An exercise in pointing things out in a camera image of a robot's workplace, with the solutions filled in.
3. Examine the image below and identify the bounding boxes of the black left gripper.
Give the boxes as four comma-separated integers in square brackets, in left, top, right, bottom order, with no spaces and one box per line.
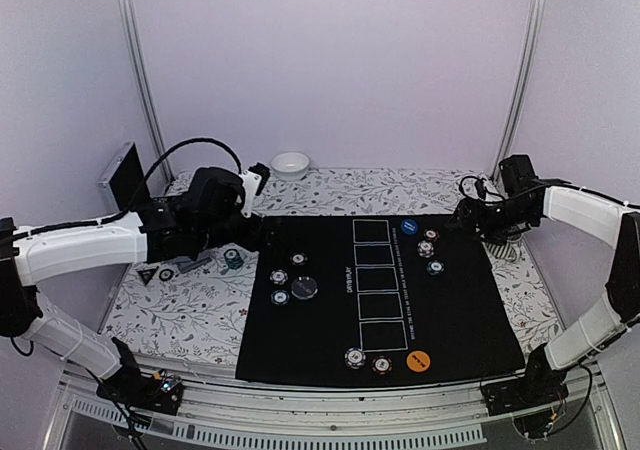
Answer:
[195,209,285,253]

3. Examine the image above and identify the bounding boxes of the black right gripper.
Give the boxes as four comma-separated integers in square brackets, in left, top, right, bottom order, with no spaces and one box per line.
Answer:
[447,197,537,246]

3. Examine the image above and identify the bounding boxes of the blue small blind button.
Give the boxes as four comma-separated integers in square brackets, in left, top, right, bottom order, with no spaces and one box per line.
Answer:
[400,218,419,235]

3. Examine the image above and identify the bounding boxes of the green chips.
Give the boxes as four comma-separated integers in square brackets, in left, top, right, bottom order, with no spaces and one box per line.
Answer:
[426,260,444,276]
[270,290,290,306]

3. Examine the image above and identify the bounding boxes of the green poker chip stack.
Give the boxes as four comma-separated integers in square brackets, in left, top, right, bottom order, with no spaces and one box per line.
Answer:
[223,248,244,270]

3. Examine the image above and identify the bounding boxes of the grey playing card deck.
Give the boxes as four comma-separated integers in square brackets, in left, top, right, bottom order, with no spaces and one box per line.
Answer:
[175,254,211,273]

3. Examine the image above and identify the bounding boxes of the red white poker chips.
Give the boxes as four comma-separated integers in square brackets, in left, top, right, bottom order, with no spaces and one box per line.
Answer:
[290,252,308,266]

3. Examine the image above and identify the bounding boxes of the blue peach chips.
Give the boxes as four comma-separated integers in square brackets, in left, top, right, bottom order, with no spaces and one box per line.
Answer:
[270,269,288,286]

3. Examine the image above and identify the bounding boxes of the black dealer button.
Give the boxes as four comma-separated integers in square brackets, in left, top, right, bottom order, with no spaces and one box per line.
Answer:
[290,276,318,301]

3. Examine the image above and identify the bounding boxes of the orange big blind button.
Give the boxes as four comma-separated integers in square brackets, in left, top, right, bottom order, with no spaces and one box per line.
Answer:
[406,350,431,373]

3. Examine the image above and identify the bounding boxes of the blue peach poker chip stack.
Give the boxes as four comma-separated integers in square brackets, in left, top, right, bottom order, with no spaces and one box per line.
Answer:
[344,347,366,369]

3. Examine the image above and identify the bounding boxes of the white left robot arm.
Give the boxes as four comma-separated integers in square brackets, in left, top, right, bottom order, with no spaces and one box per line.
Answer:
[1,163,270,404]

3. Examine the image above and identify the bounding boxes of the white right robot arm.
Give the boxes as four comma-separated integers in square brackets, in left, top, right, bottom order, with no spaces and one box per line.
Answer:
[449,154,639,406]

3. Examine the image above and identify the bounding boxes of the white ceramic bowl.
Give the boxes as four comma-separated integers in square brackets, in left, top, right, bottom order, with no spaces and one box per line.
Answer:
[270,152,311,181]

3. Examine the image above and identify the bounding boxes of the aluminium poker case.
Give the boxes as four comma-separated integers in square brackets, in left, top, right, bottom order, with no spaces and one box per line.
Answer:
[97,141,151,213]

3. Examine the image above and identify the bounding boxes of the black triangular marker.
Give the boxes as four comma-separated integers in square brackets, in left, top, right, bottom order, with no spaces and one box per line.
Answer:
[137,268,158,286]

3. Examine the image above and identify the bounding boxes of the black poker play mat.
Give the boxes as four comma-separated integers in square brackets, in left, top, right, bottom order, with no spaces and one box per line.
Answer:
[235,215,525,389]

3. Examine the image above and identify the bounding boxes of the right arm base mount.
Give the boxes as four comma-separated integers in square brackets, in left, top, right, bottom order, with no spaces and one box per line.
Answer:
[479,376,569,440]

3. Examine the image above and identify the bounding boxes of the front aluminium rail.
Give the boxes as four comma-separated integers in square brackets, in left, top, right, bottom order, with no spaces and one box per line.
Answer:
[44,357,625,449]

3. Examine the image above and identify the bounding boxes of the right aluminium frame post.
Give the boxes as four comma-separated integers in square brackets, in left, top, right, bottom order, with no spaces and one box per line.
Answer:
[491,0,546,182]

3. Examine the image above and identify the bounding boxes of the aluminium frame post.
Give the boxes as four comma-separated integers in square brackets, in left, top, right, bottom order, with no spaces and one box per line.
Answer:
[117,0,167,159]
[491,0,546,182]

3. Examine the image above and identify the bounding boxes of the left aluminium frame post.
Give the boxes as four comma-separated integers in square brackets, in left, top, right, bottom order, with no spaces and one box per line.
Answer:
[117,0,167,159]

